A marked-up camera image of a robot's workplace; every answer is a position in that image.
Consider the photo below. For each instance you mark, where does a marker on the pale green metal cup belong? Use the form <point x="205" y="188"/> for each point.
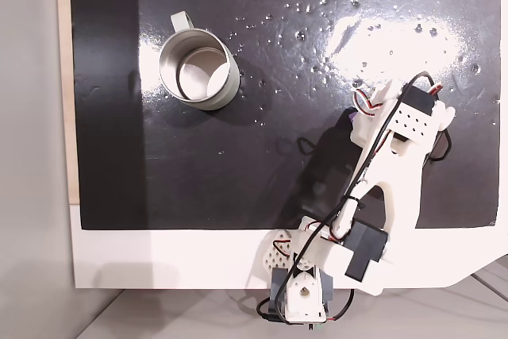
<point x="198" y="73"/>

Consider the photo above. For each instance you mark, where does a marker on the black glossy table mat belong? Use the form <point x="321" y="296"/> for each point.
<point x="238" y="148"/>

